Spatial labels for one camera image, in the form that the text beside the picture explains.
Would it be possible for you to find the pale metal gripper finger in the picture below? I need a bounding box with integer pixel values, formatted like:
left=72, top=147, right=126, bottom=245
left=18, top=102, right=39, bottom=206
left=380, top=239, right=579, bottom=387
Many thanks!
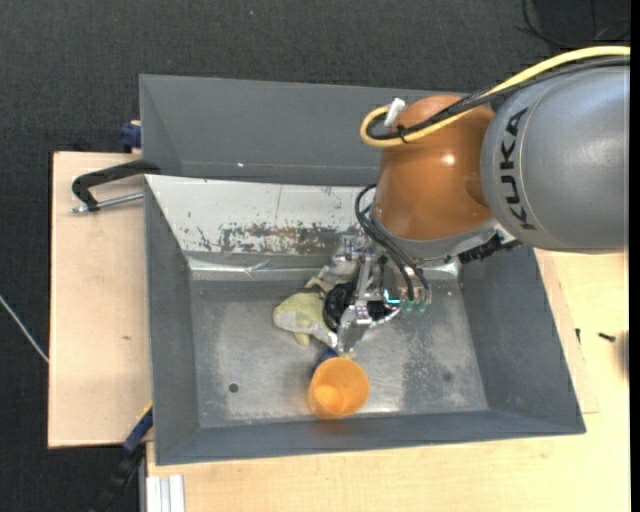
left=346, top=319, right=376, bottom=357
left=335, top=312, right=359, bottom=357

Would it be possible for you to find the black round object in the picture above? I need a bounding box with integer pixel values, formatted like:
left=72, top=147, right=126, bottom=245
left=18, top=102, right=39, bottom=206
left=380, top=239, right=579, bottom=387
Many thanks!
left=323, top=281, right=357, bottom=330

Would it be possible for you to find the pale yellow plush toy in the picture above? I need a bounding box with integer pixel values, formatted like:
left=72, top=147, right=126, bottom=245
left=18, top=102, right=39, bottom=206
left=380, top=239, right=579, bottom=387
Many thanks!
left=272, top=269, right=339, bottom=347

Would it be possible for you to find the orange plastic cup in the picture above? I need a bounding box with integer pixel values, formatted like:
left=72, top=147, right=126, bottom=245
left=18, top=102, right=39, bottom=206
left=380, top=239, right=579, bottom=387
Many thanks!
left=307, top=356, right=371, bottom=420

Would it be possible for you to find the grey metal bin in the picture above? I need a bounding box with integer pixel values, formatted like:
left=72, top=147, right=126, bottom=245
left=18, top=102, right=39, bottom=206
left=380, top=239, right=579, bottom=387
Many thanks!
left=138, top=73, right=587, bottom=466

